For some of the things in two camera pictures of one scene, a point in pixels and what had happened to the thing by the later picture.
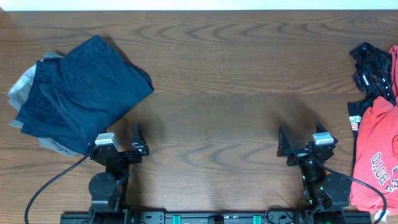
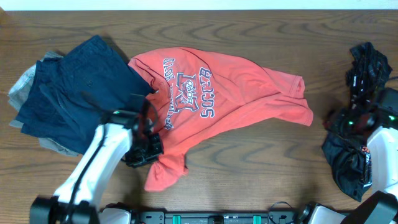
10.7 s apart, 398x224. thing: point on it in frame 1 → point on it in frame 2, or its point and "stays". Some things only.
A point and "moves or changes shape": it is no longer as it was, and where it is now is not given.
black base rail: x=312 y=215 stays
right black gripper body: x=298 y=156 → x=345 y=126
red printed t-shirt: x=375 y=155 moves or changes shape
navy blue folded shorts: x=75 y=96 stays
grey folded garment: x=58 y=148 stays
